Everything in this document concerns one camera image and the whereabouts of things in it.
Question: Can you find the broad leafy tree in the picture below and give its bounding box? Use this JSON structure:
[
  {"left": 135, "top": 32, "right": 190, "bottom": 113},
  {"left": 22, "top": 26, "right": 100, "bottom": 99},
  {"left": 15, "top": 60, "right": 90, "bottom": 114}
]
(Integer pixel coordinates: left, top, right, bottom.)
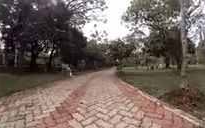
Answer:
[{"left": 123, "top": 0, "right": 198, "bottom": 70}]

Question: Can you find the tree with pale trunk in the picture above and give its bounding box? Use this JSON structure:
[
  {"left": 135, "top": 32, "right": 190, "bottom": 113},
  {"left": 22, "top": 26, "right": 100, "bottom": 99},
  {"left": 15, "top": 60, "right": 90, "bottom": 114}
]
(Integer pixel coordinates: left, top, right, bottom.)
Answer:
[{"left": 177, "top": 0, "right": 191, "bottom": 89}]

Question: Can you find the shaded grass strip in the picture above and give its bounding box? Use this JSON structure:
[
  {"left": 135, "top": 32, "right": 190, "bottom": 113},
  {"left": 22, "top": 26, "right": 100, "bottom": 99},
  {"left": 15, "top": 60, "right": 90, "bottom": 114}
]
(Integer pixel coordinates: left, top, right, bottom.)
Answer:
[{"left": 0, "top": 69, "right": 102, "bottom": 102}]

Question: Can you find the red brick path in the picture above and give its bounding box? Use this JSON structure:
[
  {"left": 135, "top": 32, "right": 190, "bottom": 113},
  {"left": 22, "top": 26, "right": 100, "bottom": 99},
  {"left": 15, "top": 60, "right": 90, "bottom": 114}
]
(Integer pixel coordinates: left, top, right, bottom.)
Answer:
[{"left": 0, "top": 68, "right": 205, "bottom": 128}]

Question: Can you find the row of dark trees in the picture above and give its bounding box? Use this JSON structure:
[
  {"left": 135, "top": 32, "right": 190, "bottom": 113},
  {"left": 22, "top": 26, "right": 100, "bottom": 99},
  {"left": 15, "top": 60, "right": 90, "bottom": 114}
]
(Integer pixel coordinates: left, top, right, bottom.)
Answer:
[{"left": 0, "top": 0, "right": 115, "bottom": 73}]

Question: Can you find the open grass field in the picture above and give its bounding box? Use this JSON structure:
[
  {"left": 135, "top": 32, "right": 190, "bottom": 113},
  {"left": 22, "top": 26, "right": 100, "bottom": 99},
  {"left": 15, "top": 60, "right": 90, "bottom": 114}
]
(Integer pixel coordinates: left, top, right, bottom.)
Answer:
[{"left": 117, "top": 64, "right": 205, "bottom": 128}]

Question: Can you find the pale bench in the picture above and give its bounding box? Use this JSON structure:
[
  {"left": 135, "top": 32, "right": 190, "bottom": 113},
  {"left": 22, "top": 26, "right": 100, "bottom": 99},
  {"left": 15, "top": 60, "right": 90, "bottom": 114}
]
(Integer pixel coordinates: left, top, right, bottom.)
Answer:
[{"left": 61, "top": 63, "right": 78, "bottom": 78}]

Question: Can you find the small tree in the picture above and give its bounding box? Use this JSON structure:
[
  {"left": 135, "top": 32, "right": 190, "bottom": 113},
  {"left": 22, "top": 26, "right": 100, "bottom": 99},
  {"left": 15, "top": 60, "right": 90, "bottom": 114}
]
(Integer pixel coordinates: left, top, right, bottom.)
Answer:
[{"left": 108, "top": 37, "right": 138, "bottom": 72}]

